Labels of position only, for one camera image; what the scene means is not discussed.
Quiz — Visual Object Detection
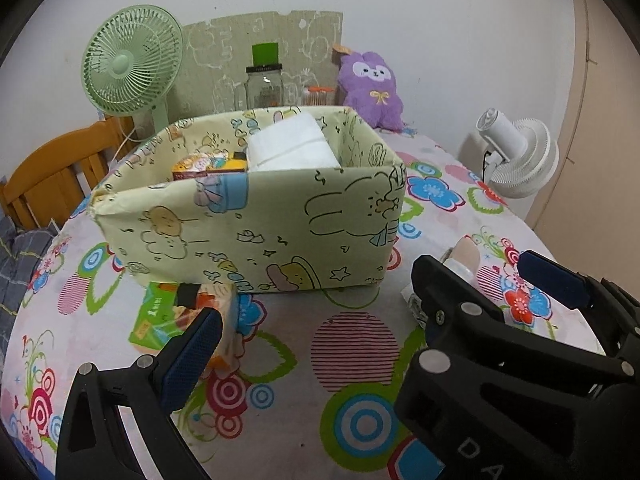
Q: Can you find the white fan cable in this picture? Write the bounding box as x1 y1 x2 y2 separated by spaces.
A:
114 114 144 162

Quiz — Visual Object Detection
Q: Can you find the green printed board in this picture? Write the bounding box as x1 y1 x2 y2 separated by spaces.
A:
179 9 344 117

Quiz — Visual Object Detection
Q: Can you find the cotton swab container orange lid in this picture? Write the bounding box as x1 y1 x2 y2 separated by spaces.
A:
302 85 335 107

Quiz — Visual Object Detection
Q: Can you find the glass jar mug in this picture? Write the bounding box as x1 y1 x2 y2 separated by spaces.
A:
234 63 285 111

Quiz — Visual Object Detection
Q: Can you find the white clip fan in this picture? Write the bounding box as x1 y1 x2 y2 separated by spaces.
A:
469 107 560 199

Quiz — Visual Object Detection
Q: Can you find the beige wooden door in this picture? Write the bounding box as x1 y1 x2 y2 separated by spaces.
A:
529 0 640 282

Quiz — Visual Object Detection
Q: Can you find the green desk fan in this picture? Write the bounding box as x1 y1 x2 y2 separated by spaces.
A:
82 4 184 147

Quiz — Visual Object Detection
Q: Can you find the grey plaid pillow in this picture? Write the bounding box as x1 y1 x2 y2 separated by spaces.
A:
0 215 67 332

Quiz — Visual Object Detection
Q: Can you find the purple plush bunny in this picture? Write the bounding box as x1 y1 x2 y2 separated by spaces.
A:
332 44 405 132

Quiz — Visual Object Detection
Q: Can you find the yellow printed fabric storage box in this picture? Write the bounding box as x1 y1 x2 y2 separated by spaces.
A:
89 104 409 294

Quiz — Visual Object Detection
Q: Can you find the green plastic cup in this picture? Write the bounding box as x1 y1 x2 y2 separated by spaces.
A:
252 42 280 67

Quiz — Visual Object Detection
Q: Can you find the white tissue pack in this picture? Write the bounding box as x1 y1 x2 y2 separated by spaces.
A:
247 112 342 172

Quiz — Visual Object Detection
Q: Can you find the green orange tissue pack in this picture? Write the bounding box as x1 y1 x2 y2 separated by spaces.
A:
128 281 239 372

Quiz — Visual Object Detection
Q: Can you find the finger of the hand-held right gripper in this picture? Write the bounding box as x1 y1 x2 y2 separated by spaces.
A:
395 255 508 441
518 251 640 361

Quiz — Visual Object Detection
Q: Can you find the yellow cartoon snack pack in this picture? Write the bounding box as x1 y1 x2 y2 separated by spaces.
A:
172 152 249 181

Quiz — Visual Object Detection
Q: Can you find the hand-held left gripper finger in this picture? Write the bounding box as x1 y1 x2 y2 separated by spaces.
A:
57 310 223 480

